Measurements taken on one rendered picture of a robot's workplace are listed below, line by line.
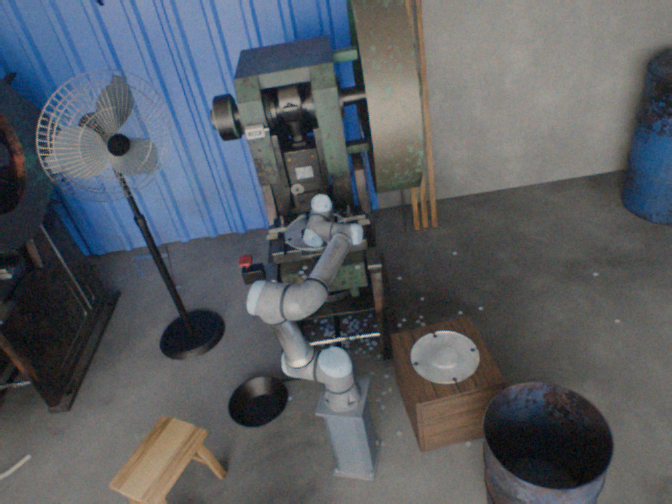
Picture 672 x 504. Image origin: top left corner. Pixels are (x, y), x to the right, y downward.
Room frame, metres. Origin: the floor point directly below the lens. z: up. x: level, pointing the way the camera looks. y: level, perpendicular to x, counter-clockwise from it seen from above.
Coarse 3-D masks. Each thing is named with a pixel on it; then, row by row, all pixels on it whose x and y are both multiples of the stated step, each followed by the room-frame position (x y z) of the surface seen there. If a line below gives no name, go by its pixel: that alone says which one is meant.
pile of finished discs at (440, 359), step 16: (432, 336) 1.67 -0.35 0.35; (448, 336) 1.66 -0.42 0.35; (464, 336) 1.63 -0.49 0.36; (416, 352) 1.60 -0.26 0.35; (432, 352) 1.58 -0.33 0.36; (448, 352) 1.56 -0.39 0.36; (464, 352) 1.55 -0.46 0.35; (416, 368) 1.51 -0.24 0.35; (432, 368) 1.50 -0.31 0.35; (448, 368) 1.48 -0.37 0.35; (464, 368) 1.47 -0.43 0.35
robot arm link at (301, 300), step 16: (336, 224) 1.66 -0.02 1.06; (352, 224) 1.64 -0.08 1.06; (336, 240) 1.56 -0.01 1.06; (352, 240) 1.60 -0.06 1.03; (336, 256) 1.48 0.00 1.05; (320, 272) 1.40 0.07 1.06; (336, 272) 1.44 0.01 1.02; (288, 288) 1.32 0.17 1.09; (304, 288) 1.32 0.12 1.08; (320, 288) 1.32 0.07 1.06; (288, 304) 1.27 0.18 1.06; (304, 304) 1.27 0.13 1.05; (320, 304) 1.30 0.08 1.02
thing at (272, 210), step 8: (264, 192) 2.44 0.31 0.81; (272, 192) 2.45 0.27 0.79; (264, 200) 2.43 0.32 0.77; (272, 200) 2.43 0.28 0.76; (272, 208) 2.42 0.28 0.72; (272, 216) 2.41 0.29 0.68; (272, 224) 2.39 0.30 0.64; (272, 264) 2.05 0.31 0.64; (280, 264) 2.12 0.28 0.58; (272, 272) 1.99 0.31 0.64; (280, 272) 2.07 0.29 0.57; (272, 280) 1.93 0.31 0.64; (280, 280) 2.02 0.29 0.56; (280, 376) 1.89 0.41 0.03; (288, 376) 1.88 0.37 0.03
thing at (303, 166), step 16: (288, 144) 2.17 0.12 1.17; (304, 144) 2.14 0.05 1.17; (288, 160) 2.10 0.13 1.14; (304, 160) 2.09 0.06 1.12; (288, 176) 2.10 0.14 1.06; (304, 176) 2.09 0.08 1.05; (320, 176) 2.09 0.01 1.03; (304, 192) 2.08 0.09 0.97; (320, 192) 2.09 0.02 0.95; (304, 208) 2.07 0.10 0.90
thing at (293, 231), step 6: (294, 222) 2.16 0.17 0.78; (300, 222) 2.15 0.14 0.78; (306, 222) 2.14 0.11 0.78; (288, 228) 2.11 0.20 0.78; (294, 228) 2.10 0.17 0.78; (300, 228) 2.10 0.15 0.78; (288, 234) 2.07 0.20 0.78; (294, 234) 2.06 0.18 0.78; (300, 234) 2.05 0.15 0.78; (288, 240) 2.02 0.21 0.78; (294, 240) 2.01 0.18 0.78; (300, 240) 2.00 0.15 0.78; (294, 246) 1.96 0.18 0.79; (300, 246) 1.96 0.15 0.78; (306, 246) 1.95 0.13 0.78; (312, 246) 1.94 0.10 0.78; (318, 246) 1.93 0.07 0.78; (324, 246) 1.92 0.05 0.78
